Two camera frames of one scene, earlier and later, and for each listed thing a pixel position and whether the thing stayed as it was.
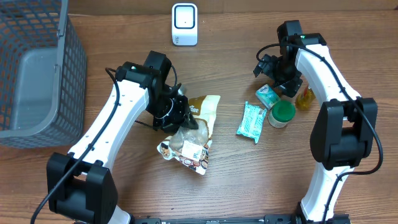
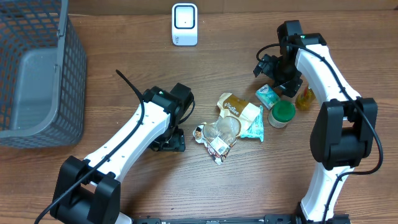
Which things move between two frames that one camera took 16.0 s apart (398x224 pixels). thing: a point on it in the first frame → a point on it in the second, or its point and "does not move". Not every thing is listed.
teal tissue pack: x=268 y=96 does not move
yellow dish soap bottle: x=305 y=98 does not move
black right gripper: x=289 y=84 does not move
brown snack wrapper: x=189 y=148 → x=236 y=116
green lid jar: x=282 y=114 does not move
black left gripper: x=183 y=118 → x=177 y=143
